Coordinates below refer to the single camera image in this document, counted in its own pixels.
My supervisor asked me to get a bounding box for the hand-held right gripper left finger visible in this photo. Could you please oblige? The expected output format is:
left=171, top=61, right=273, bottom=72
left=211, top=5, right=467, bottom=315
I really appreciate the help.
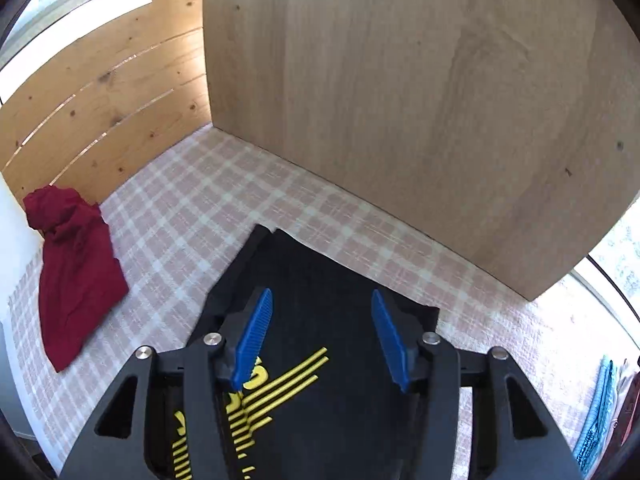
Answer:
left=59, top=287, right=274, bottom=480

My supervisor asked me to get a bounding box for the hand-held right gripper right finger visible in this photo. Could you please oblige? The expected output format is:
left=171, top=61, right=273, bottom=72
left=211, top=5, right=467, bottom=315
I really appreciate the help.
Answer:
left=371, top=289, right=583, bottom=480

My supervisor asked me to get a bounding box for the black shirt with yellow print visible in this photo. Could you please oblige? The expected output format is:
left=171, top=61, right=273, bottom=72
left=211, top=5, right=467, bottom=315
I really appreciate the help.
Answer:
left=145, top=224, right=441, bottom=480

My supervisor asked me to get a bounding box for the stack of folded clothes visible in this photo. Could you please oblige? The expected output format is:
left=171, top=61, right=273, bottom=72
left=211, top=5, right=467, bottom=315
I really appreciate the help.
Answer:
left=572, top=355, right=640, bottom=471

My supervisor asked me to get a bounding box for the pink plaid bed sheet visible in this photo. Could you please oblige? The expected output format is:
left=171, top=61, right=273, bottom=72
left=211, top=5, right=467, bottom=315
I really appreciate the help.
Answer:
left=7, top=125, right=640, bottom=480

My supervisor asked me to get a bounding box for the dark red garment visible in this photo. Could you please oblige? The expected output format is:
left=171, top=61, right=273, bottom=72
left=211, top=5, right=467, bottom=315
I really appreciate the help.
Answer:
left=23, top=185, right=130, bottom=373

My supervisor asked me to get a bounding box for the large light brown wooden board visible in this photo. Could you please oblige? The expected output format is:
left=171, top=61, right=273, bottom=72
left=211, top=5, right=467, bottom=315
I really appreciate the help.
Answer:
left=202, top=0, right=640, bottom=301

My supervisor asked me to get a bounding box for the pine slat panel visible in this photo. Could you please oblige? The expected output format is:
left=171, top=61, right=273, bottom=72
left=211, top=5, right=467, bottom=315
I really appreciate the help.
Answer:
left=0, top=0, right=211, bottom=206

